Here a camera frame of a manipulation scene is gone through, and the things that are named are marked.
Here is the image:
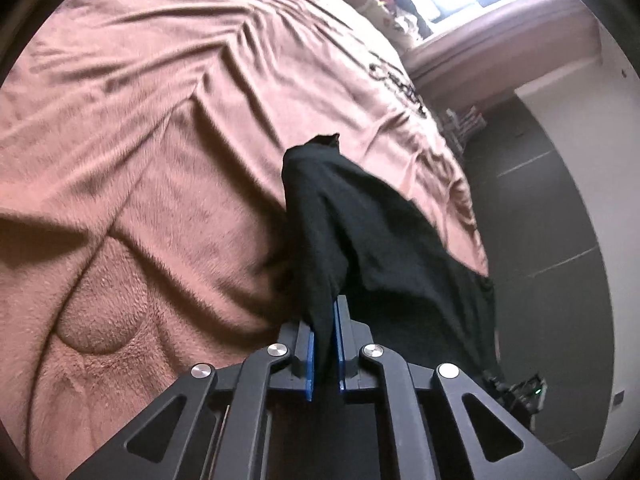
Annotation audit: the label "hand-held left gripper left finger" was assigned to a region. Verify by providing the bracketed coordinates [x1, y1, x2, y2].
[65, 322, 317, 480]

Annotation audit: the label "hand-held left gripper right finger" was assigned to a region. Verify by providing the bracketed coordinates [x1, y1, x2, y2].
[333, 296, 576, 480]

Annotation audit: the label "black pants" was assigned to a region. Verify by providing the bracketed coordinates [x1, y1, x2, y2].
[281, 132, 506, 411]

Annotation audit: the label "grey clutter pile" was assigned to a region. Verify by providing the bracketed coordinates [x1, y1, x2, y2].
[442, 107, 488, 156]

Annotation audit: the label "pink window ledge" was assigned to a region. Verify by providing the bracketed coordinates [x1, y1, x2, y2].
[402, 0, 601, 106]

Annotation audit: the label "black cable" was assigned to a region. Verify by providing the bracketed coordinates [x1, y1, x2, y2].
[367, 50, 428, 121]

